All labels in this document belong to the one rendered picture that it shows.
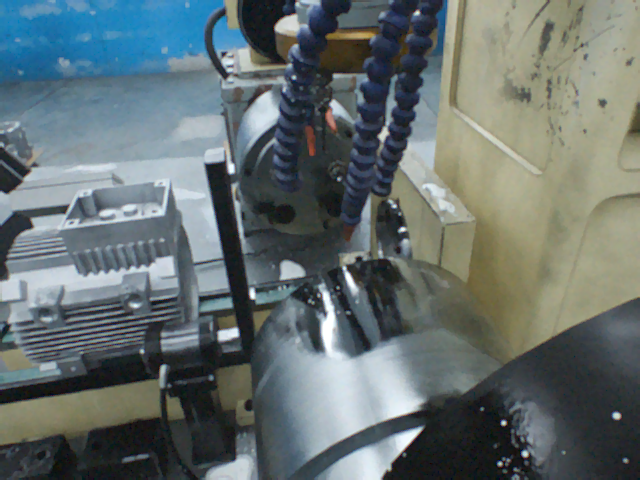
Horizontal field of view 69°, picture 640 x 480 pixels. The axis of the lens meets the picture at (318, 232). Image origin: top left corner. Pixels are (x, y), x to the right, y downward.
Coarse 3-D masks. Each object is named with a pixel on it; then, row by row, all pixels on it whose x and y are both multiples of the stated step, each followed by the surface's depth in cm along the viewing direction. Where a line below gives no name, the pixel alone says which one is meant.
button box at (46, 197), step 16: (80, 176) 80; (96, 176) 80; (112, 176) 81; (16, 192) 79; (32, 192) 79; (48, 192) 79; (64, 192) 79; (16, 208) 78; (32, 208) 79; (48, 208) 80; (64, 208) 81
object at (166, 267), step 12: (180, 216) 68; (36, 228) 65; (156, 264) 57; (168, 264) 57; (168, 276) 57; (0, 288) 55; (12, 288) 55; (24, 288) 56; (12, 300) 55; (24, 300) 56
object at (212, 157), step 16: (208, 160) 42; (224, 160) 42; (208, 176) 43; (224, 176) 43; (224, 192) 44; (224, 208) 45; (224, 224) 46; (224, 240) 47; (240, 240) 49; (224, 256) 48; (240, 256) 48; (240, 272) 49; (240, 288) 50; (240, 304) 52; (240, 320) 53; (240, 336) 54
